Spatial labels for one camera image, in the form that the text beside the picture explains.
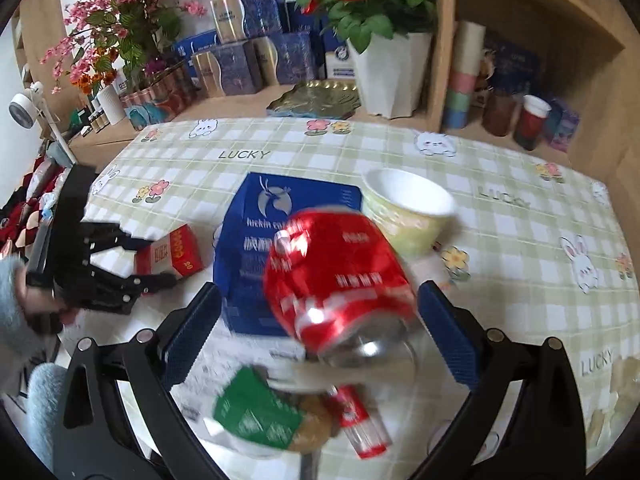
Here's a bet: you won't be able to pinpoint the green snack packet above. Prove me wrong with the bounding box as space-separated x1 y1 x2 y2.
212 367 306 453

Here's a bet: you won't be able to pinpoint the blue white flat carton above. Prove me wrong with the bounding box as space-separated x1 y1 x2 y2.
172 30 221 63

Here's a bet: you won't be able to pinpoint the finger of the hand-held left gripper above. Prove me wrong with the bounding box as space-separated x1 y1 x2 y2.
87 262 179 306
82 221 153 263

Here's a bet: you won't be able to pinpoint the light blue fuzzy garment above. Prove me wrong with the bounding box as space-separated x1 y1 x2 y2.
27 364 68 461

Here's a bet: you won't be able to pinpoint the orange flowers in white vase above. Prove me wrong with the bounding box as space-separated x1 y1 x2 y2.
70 47 127 127

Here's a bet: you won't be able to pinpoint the dark blue shelf box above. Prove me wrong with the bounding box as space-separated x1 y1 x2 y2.
482 35 543 93

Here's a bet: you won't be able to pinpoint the red roses in white pot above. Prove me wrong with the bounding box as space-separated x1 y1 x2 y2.
289 0 441 120

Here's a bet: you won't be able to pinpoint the row of small brown bottles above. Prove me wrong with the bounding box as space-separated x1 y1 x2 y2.
75 107 108 136

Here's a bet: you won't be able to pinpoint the person's left hand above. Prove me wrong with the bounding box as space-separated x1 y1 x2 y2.
15 287 76 333

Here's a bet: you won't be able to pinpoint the red cup with white rim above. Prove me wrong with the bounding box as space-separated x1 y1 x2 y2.
513 95 552 150

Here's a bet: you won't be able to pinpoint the wooden shelf unit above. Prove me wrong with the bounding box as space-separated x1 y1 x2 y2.
425 0 640 173

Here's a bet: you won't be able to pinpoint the small purple blue box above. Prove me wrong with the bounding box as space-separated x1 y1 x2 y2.
547 99 581 153

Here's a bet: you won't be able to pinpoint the red white checked cloth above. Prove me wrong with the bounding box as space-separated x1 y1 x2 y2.
0 157 71 261

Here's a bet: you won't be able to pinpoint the red soda can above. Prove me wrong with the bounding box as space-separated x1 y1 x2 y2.
262 209 426 368

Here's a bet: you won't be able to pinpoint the blue gold gift box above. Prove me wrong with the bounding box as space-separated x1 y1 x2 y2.
252 32 318 86
210 0 290 43
192 40 263 98

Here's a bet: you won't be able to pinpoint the brown paper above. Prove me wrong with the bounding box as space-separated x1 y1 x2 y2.
290 395 337 453

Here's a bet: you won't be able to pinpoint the stack of pastel cups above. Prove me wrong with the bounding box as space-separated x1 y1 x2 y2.
442 20 487 130

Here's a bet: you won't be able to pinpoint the blue paper bag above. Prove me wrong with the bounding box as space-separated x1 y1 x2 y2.
212 172 363 336

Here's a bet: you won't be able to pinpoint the pink blossom plant in planter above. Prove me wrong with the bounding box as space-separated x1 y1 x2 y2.
40 0 208 126

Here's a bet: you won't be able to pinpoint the bin with white bag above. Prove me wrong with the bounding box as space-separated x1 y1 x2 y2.
170 305 441 480

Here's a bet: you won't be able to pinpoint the green checked tablecloth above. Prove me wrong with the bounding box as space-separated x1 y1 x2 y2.
65 117 632 467

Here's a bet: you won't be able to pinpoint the white blue label box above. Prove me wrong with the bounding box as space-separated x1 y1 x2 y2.
322 35 360 81

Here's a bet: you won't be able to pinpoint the person's left forearm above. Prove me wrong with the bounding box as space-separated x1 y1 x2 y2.
0 255 61 361

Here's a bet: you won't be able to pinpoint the small red box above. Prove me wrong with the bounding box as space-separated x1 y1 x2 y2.
134 224 205 281

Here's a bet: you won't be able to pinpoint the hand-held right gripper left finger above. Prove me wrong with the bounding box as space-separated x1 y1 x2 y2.
52 282 223 480

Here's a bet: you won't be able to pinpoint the small red label bottle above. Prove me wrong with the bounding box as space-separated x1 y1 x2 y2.
332 385 393 460

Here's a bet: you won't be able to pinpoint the white round device on stand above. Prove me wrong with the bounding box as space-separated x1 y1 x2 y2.
9 82 77 167

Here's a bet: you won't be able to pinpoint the green gold-edged tray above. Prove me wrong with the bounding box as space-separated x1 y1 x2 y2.
266 80 362 120

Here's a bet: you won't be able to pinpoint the green paper bowl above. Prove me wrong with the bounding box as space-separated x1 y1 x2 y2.
361 169 457 261

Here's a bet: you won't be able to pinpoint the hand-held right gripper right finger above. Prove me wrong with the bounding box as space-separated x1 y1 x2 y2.
417 280 587 480

